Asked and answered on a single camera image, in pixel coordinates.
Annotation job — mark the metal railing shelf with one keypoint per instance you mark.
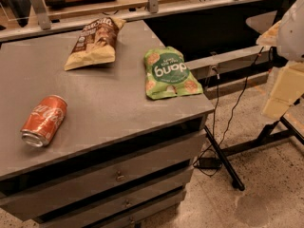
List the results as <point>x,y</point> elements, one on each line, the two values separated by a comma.
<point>45,20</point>

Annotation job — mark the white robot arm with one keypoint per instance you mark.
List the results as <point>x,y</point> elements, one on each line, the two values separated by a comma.
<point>287,36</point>

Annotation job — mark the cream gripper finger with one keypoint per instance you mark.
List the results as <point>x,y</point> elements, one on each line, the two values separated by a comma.
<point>284,86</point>

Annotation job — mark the grey drawer cabinet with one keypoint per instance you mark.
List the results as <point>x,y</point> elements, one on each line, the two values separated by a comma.
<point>109,187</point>

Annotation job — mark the black table leg frame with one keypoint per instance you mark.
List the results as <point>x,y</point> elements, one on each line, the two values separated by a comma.
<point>274,132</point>

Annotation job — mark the brown chip bag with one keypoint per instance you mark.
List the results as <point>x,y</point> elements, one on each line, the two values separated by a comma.
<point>96,43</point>

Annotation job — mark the green dang chip bag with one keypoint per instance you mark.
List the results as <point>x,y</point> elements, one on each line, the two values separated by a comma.
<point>167,75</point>

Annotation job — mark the red coke can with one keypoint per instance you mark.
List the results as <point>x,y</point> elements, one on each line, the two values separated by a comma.
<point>43,121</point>

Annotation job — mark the black power adapter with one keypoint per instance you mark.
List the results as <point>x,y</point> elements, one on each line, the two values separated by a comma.
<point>209,163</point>

